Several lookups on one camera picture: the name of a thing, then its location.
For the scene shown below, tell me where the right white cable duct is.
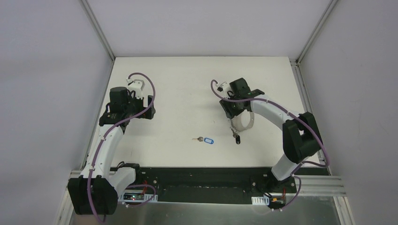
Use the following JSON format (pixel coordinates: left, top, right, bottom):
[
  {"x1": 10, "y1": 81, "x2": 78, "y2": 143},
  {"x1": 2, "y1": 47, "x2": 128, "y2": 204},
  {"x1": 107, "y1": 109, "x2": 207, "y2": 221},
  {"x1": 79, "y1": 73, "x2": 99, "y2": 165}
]
[{"x1": 251, "y1": 196, "x2": 270, "y2": 206}]

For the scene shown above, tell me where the left white cable duct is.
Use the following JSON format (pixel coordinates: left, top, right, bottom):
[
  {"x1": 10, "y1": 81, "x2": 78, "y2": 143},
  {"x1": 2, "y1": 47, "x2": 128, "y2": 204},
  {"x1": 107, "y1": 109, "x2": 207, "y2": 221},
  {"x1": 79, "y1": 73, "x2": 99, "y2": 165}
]
[{"x1": 118, "y1": 192, "x2": 158, "y2": 203}]

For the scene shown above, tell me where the white cable duct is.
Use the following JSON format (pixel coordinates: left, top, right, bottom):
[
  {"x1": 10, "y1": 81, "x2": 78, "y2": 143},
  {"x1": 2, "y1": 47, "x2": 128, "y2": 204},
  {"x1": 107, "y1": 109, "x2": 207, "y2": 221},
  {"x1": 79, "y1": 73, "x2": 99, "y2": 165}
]
[
  {"x1": 251, "y1": 196, "x2": 270, "y2": 206},
  {"x1": 118, "y1": 192, "x2": 158, "y2": 203}
]

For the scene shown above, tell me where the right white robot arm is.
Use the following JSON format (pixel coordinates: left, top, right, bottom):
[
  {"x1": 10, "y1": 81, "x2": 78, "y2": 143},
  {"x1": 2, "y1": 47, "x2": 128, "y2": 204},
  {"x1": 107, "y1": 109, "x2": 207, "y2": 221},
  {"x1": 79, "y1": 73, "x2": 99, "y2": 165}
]
[{"x1": 211, "y1": 78, "x2": 325, "y2": 192}]

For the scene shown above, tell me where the blue tag key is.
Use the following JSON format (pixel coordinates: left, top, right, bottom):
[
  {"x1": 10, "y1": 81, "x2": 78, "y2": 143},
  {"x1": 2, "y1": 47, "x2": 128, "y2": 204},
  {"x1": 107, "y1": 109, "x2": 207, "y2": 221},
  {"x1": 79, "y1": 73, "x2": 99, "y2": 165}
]
[{"x1": 193, "y1": 136, "x2": 214, "y2": 144}]

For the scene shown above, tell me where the keyring with black key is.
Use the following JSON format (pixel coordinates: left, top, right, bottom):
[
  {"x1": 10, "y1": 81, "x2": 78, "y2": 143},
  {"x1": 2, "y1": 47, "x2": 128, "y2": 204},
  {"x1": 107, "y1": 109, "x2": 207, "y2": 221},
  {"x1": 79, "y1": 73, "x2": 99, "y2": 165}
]
[{"x1": 230, "y1": 111, "x2": 255, "y2": 144}]

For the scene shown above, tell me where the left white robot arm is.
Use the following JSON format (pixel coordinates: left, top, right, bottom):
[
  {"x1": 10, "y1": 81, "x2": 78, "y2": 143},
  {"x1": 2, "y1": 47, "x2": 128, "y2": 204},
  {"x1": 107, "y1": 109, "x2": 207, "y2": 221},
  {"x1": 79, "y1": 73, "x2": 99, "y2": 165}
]
[{"x1": 67, "y1": 87, "x2": 156, "y2": 216}]

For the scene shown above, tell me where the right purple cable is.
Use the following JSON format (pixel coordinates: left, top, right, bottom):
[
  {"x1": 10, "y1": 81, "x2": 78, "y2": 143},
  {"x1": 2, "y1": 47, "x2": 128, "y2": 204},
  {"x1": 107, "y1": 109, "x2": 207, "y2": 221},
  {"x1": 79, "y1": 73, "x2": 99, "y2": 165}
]
[{"x1": 211, "y1": 79, "x2": 331, "y2": 213}]

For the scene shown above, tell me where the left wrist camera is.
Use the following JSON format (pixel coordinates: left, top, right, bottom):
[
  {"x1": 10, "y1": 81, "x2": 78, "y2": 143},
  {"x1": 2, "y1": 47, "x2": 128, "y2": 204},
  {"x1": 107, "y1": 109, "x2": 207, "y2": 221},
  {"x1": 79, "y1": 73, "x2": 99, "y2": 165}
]
[{"x1": 126, "y1": 78, "x2": 145, "y2": 93}]

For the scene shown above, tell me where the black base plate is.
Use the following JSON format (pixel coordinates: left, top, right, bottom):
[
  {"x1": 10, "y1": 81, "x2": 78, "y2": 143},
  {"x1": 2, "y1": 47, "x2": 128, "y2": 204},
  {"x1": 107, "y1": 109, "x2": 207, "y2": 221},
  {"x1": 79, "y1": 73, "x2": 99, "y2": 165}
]
[{"x1": 127, "y1": 167, "x2": 298, "y2": 205}]

